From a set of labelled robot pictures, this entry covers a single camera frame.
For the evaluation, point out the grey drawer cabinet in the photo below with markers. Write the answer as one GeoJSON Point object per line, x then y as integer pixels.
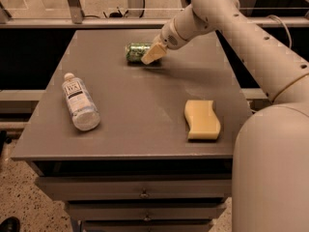
{"type": "Point", "coordinates": [137, 171]}

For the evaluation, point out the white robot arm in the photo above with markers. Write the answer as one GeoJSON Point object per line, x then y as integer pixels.
{"type": "Point", "coordinates": [270, 183]}

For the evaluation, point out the green soda can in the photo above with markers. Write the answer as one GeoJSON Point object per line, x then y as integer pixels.
{"type": "Point", "coordinates": [135, 51]}

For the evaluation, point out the clear plastic water bottle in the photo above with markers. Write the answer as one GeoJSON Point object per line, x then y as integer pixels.
{"type": "Point", "coordinates": [83, 112]}

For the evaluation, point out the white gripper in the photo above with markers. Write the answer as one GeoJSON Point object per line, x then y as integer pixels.
{"type": "Point", "coordinates": [168, 37]}

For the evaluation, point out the yellow sponge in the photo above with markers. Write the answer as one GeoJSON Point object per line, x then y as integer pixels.
{"type": "Point", "coordinates": [202, 120]}

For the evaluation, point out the metal railing frame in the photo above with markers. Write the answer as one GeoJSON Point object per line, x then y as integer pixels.
{"type": "Point", "coordinates": [95, 14]}

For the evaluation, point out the black shoe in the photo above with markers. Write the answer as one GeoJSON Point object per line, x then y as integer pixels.
{"type": "Point", "coordinates": [10, 224]}

